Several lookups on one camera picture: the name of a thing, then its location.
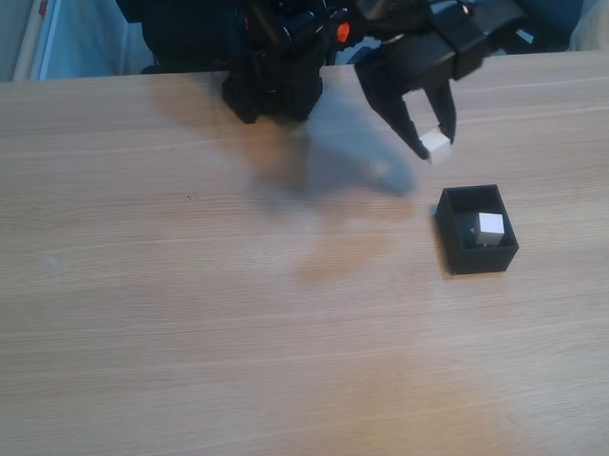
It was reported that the black open box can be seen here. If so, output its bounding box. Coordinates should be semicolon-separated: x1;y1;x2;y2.
434;183;521;277

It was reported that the blue chair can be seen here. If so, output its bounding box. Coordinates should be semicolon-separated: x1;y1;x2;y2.
496;0;599;47

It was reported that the pale cloth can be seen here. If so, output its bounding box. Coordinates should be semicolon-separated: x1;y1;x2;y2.
567;0;609;54

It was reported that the black chair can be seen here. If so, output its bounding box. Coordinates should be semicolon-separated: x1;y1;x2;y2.
111;0;240;77

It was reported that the white panel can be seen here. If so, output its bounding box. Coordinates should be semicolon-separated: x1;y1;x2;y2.
8;0;130;82

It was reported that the black oval camera box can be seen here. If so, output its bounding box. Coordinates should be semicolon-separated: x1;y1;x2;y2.
429;0;529;82

